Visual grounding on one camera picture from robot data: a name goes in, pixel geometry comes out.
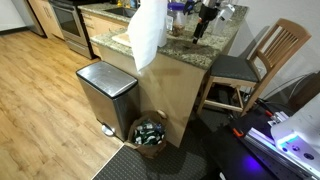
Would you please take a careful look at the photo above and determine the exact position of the stainless steel trash can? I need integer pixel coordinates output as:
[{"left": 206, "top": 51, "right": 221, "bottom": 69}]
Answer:
[{"left": 75, "top": 60, "right": 141, "bottom": 142}]

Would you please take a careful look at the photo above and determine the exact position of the black robot cart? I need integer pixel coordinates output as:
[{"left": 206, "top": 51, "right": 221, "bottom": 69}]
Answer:
[{"left": 203, "top": 109, "right": 320, "bottom": 180}]

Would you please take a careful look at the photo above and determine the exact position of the kitchen sink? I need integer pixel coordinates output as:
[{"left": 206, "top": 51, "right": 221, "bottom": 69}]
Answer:
[{"left": 103, "top": 6, "right": 138, "bottom": 19}]

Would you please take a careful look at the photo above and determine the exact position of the grey refrigerator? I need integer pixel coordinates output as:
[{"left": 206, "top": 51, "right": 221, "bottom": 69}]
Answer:
[{"left": 11, "top": 0, "right": 46, "bottom": 37}]

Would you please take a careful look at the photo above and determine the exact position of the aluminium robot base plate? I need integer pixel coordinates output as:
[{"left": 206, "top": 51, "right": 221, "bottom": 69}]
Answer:
[{"left": 244, "top": 111, "right": 320, "bottom": 180}]

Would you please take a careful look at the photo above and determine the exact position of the clear jar with blue lid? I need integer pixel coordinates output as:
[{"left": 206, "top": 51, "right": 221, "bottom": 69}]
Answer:
[{"left": 166, "top": 2, "right": 188, "bottom": 38}]

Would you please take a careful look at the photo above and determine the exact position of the light cutting board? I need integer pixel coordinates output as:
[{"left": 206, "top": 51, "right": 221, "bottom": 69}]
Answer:
[{"left": 111, "top": 32, "right": 133, "bottom": 48}]

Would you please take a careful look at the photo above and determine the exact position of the wooden tall cabinet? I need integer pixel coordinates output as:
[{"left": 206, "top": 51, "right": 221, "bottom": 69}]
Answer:
[{"left": 28, "top": 0, "right": 64, "bottom": 40}]

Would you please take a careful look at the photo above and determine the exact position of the tall clear plastic cup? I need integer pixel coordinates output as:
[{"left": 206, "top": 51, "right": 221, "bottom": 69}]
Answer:
[{"left": 212, "top": 3, "right": 235, "bottom": 36}]

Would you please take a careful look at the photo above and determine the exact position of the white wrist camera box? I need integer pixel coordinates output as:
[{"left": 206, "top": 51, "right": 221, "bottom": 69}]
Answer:
[{"left": 218, "top": 3, "right": 236, "bottom": 23}]

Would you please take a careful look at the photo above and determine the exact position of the wooden drawer cabinet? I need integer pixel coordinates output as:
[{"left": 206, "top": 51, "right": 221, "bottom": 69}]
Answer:
[{"left": 79, "top": 11, "right": 129, "bottom": 58}]

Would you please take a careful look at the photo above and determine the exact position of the dark floor mat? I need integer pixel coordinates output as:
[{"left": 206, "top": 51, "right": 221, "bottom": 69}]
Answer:
[{"left": 91, "top": 109, "right": 234, "bottom": 180}]

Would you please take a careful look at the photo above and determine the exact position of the brown paper bag with cans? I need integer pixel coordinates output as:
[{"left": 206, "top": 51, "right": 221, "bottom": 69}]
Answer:
[{"left": 124, "top": 110, "right": 169, "bottom": 160}]

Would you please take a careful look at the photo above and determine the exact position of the stainless steel oven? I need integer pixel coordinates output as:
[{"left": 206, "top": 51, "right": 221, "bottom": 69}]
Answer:
[{"left": 48, "top": 0, "right": 96, "bottom": 60}]

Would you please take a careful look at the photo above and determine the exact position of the orange clamp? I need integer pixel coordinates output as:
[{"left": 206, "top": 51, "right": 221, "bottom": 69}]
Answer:
[{"left": 232, "top": 128, "right": 245, "bottom": 138}]

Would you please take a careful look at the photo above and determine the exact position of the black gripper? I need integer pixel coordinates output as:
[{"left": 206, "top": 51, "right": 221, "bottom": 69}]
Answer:
[{"left": 192, "top": 3, "right": 219, "bottom": 45}]

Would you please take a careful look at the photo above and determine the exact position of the wooden chair with grey seat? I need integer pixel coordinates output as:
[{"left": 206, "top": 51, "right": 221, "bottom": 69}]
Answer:
[{"left": 196, "top": 18, "right": 313, "bottom": 118}]

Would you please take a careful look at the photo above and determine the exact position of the kitchen island with granite top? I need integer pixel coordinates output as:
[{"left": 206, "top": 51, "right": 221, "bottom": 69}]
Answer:
[{"left": 89, "top": 3, "right": 249, "bottom": 148}]

